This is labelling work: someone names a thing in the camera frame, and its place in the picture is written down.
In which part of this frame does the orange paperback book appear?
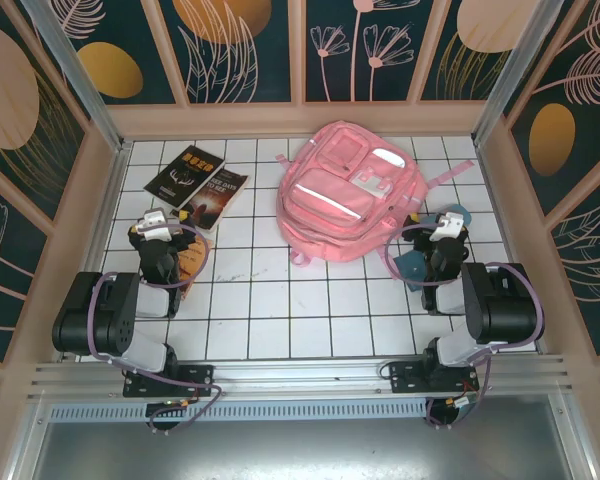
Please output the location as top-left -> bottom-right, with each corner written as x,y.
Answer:
178,234 -> 215,301

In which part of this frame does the teal snap wallet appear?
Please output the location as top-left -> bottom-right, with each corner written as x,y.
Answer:
392,248 -> 427,292

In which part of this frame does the dark book Three Days title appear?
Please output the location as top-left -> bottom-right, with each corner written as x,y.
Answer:
177,169 -> 251,232

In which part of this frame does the black book with antler cover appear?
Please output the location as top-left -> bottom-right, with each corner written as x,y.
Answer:
143,144 -> 226,205

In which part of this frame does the light blue pencil case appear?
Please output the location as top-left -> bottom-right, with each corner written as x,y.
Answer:
444,202 -> 474,227

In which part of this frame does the pink school backpack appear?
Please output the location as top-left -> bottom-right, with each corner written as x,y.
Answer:
274,119 -> 476,266

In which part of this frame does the grey metal panel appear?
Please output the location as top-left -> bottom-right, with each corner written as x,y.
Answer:
29,418 -> 599,480

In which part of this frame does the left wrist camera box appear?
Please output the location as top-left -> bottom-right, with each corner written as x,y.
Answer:
129,208 -> 180,242

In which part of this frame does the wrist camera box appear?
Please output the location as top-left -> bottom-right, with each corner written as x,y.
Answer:
129,208 -> 180,242
429,210 -> 470,242

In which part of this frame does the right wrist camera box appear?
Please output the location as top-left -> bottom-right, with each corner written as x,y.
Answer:
429,210 -> 470,242

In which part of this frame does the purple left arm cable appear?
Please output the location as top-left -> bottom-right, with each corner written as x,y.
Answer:
88,222 -> 226,434

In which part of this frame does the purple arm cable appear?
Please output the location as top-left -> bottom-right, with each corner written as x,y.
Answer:
88,222 -> 226,434
384,223 -> 547,430

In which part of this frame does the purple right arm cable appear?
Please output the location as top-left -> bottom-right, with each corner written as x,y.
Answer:
384,223 -> 547,430

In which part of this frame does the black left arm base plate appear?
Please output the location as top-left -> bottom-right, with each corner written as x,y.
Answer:
123,363 -> 216,399

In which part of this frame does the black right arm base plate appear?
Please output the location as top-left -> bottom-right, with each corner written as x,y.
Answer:
388,360 -> 481,396

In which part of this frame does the aluminium frame post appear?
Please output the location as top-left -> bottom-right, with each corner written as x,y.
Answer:
19,0 -> 132,154
472,0 -> 564,146

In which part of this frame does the aluminium mounting rail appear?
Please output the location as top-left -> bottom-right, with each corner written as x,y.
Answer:
27,355 -> 575,402

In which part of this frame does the slotted grey cable duct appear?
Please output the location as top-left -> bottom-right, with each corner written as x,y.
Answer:
47,402 -> 431,422

